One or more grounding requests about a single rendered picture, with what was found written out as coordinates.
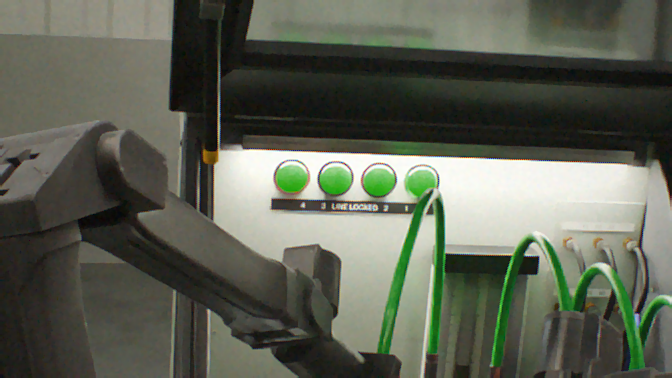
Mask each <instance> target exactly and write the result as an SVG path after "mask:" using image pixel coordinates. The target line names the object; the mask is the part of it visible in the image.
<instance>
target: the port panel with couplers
mask: <svg viewBox="0 0 672 378"><path fill-rule="evenodd" d="M644 204H645V203H639V202H607V201H576V200H557V202H556V211H555V219H554V228H553V237H551V244H553V245H554V248H555V250H556V252H557V254H558V257H559V259H560V263H561V265H562V268H563V271H564V276H565V279H567V280H566V283H568V286H569V291H570V296H571V300H572V299H573V296H574V293H575V290H576V287H577V284H578V282H579V280H581V271H579V266H578V262H577V258H576V254H575V252H574V251H573V250H572V246H573V245H577V246H578V248H579V249H581V250H582V253H583V257H584V262H585V266H586V270H587V269H588V268H589V267H590V266H591V265H593V264H598V263H602V264H606V265H609V266H610V264H609V260H607V256H606V253H605V252H604V251H603V246H609V248H610V249H611V250H612V251H613V255H614V259H615V263H616V268H617V273H618V277H619V278H620V280H621V282H622V284H624V286H625V289H626V291H627V294H628V296H629V299H630V301H631V294H632V286H633V279H634V271H635V264H636V257H638V255H636V253H634V252H633V249H634V248H635V246H638V248H640V244H639V242H640V235H641V227H642V219H643V212H644ZM611 290H612V286H611V285H610V283H609V281H607V280H606V279H605V278H604V277H603V276H602V275H598V276H596V277H595V279H593V280H592V281H591V283H590V285H589V287H588V290H587V296H586V303H585V307H584V311H583V313H589V312H599V313H600V314H601V315H602V317H603V315H604V312H605V309H606V306H607V304H608V299H610V295H611ZM554 311H560V305H559V299H558V295H557V291H556V286H555V282H554V278H552V275H551V271H550V268H549V265H548V271H547V280H546V289H545V297H544V306H543V314H542V323H543V318H544V317H545V316H546V314H548V313H550V312H554ZM542 323H541V330H542ZM608 323H610V324H612V325H613V326H614V327H616V328H617V329H618V331H619V332H620V333H621V335H622V333H623V331H625V328H626V327H625V323H624V319H622V315H621V311H620V308H619V305H618V301H617V299H616V300H615V305H614V308H613V311H612V314H611V317H610V320H608Z"/></svg>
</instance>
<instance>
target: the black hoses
mask: <svg viewBox="0 0 672 378"><path fill-rule="evenodd" d="M572 250H573V251H574V252H575V254H576V258H577V262H578V266H579V271H581V278H582V276H583V275H584V272H585V271H586V266H585V262H584V257H583V253H582V250H581V249H579V248H578V246H577V245H573V246H572ZM603 251H604V252H605V253H606V256H607V260H609V264H610V267H611V268H612V269H614V270H615V272H616V273H617V268H616V263H615V259H614V255H613V251H612V250H611V249H610V248H609V246H603ZM633 252H634V253H636V255H638V258H639V263H640V267H641V271H642V292H641V296H640V299H639V302H638V305H636V307H635V309H634V314H640V313H641V311H642V309H643V307H644V304H645V300H646V297H647V293H648V282H649V279H648V270H647V266H646V262H645V257H644V253H643V251H642V250H641V249H640V248H638V246H635V248H634V249H633ZM617 274H618V273H617ZM586 296H587V293H586V295H585V298H584V301H583V305H582V309H580V312H582V313H583V311H584V307H585V303H586ZM615 300H616V296H615V294H614V291H613V289H612V290H611V295H610V299H608V304H607V306H606V309H605V312H604V315H603V317H602V315H601V314H600V313H599V312H596V313H598V314H599V315H601V317H602V318H603V319H604V320H606V321H607V322H608V320H610V317H611V314H612V311H613V308H614V305H615ZM627 338H628V337H627V333H626V328H625V331H623V333H622V346H623V343H625V342H626V340H627Z"/></svg>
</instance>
